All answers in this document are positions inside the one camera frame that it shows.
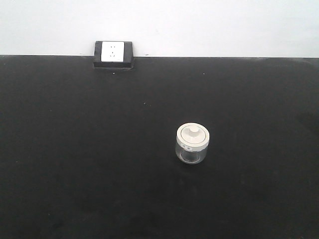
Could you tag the glass jar with white lid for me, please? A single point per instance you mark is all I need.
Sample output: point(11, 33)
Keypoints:
point(192, 140)

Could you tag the black desktop power socket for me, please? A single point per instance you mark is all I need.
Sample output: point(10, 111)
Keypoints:
point(113, 55)

